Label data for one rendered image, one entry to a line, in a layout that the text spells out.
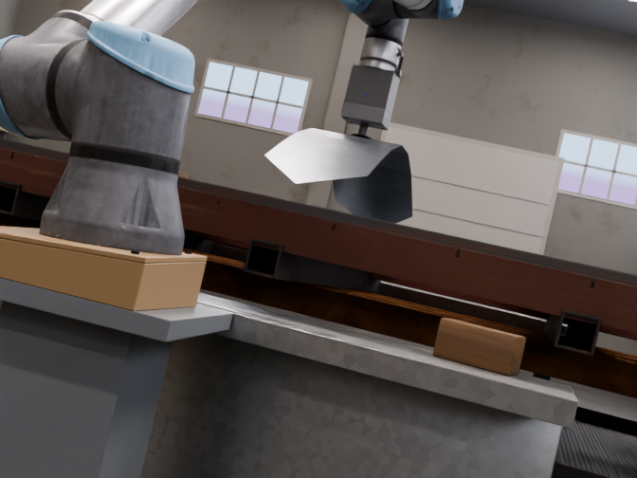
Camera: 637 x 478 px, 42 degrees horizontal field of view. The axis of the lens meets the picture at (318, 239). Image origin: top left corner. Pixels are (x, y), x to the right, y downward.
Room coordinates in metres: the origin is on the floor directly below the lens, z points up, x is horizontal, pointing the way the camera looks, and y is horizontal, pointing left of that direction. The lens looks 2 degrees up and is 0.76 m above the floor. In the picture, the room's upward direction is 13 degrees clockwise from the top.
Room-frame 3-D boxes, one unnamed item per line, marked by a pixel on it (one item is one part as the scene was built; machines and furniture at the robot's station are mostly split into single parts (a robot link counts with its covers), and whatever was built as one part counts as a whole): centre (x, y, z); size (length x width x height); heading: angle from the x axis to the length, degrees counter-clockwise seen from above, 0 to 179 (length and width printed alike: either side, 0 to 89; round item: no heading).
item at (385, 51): (1.62, -0.04, 1.18); 0.08 x 0.08 x 0.05
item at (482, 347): (1.07, -0.23, 0.71); 0.10 x 0.06 x 0.05; 64
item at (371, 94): (1.63, -0.04, 1.10); 0.10 x 0.09 x 0.16; 164
